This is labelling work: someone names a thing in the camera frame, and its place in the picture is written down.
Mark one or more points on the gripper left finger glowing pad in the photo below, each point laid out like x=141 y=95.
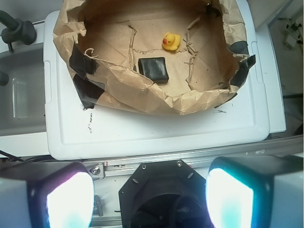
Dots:
x=46 y=195

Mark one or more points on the clear plastic bin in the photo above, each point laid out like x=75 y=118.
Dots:
x=22 y=91

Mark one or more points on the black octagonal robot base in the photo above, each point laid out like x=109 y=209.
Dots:
x=168 y=194

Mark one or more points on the yellow rubber duck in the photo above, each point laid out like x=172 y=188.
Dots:
x=171 y=41

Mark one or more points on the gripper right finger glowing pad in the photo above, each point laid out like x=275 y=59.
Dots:
x=256 y=192

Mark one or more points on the black clamp knob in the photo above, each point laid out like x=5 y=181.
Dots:
x=16 y=30

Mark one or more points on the white plastic lid tray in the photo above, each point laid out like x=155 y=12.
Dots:
x=75 y=133

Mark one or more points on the brown paper bag enclosure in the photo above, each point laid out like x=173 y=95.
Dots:
x=101 y=41

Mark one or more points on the black square pouch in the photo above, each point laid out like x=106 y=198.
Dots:
x=154 y=68

